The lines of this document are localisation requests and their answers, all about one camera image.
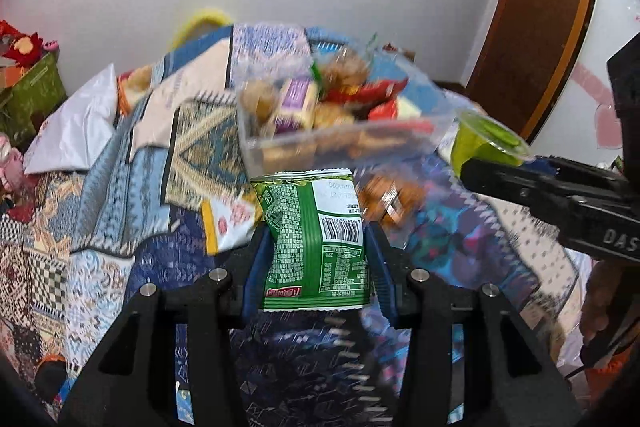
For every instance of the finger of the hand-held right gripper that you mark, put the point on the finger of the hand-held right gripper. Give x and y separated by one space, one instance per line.
575 169
550 207

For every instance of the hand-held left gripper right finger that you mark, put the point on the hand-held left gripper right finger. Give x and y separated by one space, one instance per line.
381 269

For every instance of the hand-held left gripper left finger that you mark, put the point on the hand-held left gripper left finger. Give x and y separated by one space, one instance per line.
257 259

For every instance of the green snack packet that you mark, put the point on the green snack packet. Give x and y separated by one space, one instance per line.
312 237

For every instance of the green jelly cup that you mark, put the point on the green jelly cup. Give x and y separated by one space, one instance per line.
480 139

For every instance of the clear plastic container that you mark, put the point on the clear plastic container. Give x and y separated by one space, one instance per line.
350 142

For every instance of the cream roll packet purple label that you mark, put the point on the cream roll packet purple label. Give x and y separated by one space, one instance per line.
295 99

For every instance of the red snack packet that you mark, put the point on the red snack packet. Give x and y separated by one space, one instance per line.
372 92

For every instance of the round crackers bag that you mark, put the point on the round crackers bag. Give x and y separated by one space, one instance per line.
345 67

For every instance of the person's right hand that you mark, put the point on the person's right hand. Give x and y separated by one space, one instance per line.
605 302

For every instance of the white wardrobe sliding door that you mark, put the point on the white wardrobe sliding door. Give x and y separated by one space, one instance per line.
595 97

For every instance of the yellow white snack packet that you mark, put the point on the yellow white snack packet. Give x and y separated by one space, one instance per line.
227 219

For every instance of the orange ball biscuits bag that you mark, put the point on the orange ball biscuits bag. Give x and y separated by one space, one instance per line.
390 197

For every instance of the brown wooden door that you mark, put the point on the brown wooden door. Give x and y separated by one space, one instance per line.
530 32

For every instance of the patchwork blanket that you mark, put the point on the patchwork blanket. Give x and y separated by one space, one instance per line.
100 217

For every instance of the cardboard box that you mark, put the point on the cardboard box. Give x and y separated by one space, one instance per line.
400 53

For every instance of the orange patterned cloth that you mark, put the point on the orange patterned cloth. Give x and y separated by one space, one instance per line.
134 87

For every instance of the white pillow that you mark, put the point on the white pillow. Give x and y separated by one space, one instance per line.
75 127

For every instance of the yellow foam arc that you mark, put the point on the yellow foam arc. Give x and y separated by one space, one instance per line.
200 21

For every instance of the pink doll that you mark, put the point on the pink doll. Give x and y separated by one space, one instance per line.
12 164

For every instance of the green storage box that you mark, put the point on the green storage box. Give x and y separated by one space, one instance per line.
32 97

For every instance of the red plush toys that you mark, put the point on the red plush toys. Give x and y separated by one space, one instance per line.
22 42

